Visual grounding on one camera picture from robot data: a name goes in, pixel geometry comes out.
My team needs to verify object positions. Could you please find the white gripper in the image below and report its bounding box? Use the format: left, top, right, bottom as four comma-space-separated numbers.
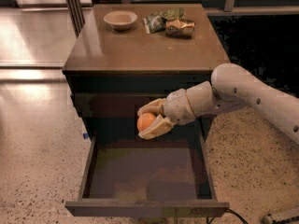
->
137, 89, 196, 140

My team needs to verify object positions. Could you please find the orange fruit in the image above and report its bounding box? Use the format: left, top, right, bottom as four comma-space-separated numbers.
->
136, 113, 156, 132

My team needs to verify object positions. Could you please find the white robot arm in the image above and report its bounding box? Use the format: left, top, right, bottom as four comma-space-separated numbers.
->
137, 63, 299, 144

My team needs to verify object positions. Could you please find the dark brown drawer cabinet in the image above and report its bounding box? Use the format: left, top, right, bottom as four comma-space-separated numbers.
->
63, 4, 229, 143

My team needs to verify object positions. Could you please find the closed top drawer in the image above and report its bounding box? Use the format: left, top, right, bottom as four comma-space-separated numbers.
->
71, 92, 158, 119

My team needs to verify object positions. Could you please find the blue tape piece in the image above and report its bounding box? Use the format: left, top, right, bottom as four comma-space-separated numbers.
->
82, 133, 89, 139

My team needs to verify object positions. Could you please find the green chip bag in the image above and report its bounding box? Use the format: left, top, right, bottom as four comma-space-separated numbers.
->
143, 7, 185, 34

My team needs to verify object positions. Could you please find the white paper bowl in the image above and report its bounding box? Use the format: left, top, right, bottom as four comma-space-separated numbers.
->
104, 10, 137, 31

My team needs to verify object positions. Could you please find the white power strip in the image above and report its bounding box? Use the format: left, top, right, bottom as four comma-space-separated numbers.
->
262, 206, 299, 224

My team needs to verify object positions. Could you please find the black cable on floor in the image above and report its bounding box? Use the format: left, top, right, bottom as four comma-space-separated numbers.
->
206, 208, 249, 224

